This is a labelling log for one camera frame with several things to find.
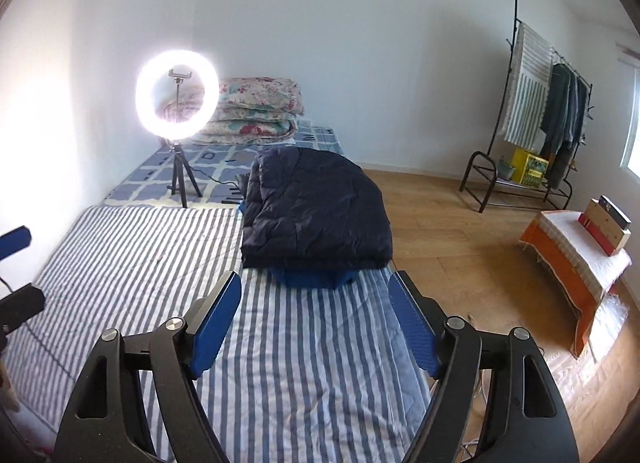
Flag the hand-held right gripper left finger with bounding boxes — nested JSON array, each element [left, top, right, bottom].
[[52, 270, 243, 463]]

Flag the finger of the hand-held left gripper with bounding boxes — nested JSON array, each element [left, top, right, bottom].
[[0, 226, 33, 260], [0, 285, 46, 339]]

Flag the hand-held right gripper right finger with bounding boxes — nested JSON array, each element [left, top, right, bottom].
[[387, 270, 581, 463]]

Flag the navy puffer jacket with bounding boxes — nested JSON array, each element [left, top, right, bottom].
[[241, 147, 392, 271]]

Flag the black metal clothes rack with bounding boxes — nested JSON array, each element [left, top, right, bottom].
[[460, 0, 596, 214]]

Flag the dark hanging clothes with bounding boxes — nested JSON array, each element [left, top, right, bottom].
[[539, 62, 592, 189]]

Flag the blue white striped blanket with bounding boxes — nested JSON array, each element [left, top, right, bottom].
[[0, 203, 433, 463]]

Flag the orange cloth covered table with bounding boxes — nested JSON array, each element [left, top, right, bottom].
[[519, 210, 633, 359]]

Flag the blue checked bed sheet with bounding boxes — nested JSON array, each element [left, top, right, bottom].
[[102, 124, 347, 207]]

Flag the yellow box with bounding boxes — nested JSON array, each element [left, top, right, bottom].
[[511, 148, 550, 188]]

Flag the folded floral quilt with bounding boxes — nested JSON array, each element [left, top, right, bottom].
[[215, 77, 304, 120], [192, 113, 299, 146]]

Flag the red box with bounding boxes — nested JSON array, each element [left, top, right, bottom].
[[578, 213, 619, 257]]

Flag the black box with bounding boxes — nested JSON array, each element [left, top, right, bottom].
[[598, 195, 634, 234]]

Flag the striped hanging cloth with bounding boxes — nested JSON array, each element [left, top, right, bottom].
[[501, 23, 554, 149]]

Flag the ring light black cable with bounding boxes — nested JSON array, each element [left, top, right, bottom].
[[190, 169, 247, 205]]

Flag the black ring light tripod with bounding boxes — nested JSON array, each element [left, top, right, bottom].
[[167, 68, 204, 209]]

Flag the white ring light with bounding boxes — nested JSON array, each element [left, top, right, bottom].
[[135, 47, 220, 142]]

